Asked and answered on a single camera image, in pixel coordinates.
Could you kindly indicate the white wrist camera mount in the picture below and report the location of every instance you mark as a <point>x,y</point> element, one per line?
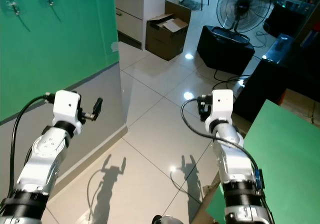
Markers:
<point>66,105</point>
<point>222,104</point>

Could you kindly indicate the open brown cardboard box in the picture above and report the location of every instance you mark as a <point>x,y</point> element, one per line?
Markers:
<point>164,40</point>

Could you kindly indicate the black glossy cabinet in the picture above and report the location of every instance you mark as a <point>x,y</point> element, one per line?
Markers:
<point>270,81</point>

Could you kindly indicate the green table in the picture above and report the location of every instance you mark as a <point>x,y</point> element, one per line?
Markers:
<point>287,159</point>

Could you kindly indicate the black fabric box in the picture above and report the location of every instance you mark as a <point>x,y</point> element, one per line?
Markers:
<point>225,51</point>

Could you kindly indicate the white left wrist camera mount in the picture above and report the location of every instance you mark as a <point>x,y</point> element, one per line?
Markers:
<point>66,105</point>

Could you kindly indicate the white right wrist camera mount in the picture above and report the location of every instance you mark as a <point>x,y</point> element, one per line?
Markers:
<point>222,104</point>

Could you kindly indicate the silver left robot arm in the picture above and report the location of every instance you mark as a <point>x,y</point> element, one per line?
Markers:
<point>44,161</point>

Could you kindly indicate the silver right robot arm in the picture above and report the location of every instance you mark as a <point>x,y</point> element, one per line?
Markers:
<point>236,159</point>

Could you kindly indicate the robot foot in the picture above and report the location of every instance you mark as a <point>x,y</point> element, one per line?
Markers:
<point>170,220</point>

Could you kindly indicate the black standing fan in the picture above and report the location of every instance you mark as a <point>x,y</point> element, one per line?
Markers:
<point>244,6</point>

